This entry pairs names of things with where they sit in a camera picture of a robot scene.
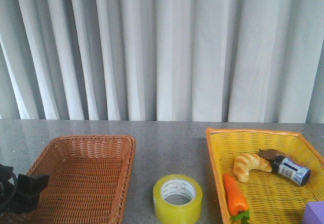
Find orange toy carrot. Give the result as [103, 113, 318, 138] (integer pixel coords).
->
[223, 173, 250, 223]

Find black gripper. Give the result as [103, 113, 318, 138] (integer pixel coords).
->
[1, 165, 50, 214]

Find dark blue labelled bottle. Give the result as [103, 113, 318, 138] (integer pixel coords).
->
[272, 155, 311, 187]

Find white pleated curtain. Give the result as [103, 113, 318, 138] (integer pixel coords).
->
[1, 0, 323, 123]

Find brown wicker basket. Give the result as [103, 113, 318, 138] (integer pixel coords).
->
[1, 135, 136, 223]

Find toy croissant bread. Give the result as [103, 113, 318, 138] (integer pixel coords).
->
[233, 153, 272, 183]

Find yellow woven basket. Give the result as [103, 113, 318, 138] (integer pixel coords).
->
[206, 128, 323, 223]

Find purple foam block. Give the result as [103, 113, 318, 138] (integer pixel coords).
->
[302, 201, 324, 224]

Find yellow tape roll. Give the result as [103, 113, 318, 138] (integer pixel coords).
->
[153, 174, 203, 224]

